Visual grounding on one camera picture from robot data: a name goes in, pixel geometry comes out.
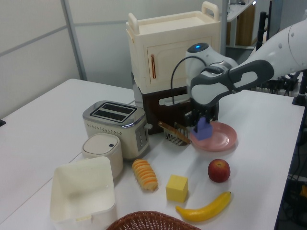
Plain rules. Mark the brown wicker basket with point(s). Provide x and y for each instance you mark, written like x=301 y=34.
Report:
x=153 y=221

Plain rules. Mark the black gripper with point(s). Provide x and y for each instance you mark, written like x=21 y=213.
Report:
x=204 y=110

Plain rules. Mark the brown toast slice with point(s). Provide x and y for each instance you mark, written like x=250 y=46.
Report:
x=171 y=130

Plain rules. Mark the pink plate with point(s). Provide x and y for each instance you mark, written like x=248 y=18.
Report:
x=220 y=137

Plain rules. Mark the wooden background cabinet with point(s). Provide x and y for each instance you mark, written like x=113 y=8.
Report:
x=242 y=26

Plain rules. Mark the yellow toy banana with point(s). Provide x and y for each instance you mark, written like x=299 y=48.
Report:
x=206 y=210

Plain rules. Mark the white square container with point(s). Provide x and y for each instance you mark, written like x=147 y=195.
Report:
x=81 y=189

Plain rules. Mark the metal toast rack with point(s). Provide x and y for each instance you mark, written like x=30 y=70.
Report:
x=176 y=141

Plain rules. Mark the black stand pole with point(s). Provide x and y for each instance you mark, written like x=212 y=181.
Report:
x=262 y=31

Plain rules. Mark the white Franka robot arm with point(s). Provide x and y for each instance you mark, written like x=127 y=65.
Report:
x=263 y=60

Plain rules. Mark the cream lidded bin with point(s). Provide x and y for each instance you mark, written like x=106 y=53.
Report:
x=103 y=148

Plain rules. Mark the yellow cube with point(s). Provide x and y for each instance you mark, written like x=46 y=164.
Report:
x=177 y=189

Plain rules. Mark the silver cream toaster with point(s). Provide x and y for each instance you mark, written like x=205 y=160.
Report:
x=112 y=134

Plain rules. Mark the striped orange croissant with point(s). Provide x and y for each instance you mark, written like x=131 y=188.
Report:
x=145 y=175

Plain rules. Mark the black edge clamp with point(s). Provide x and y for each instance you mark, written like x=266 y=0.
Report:
x=2 y=123

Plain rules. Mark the red apple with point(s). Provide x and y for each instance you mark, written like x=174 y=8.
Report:
x=218 y=170

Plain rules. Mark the purple cube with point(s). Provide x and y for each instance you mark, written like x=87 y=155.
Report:
x=204 y=133

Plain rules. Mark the black table clamp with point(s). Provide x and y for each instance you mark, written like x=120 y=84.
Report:
x=301 y=95

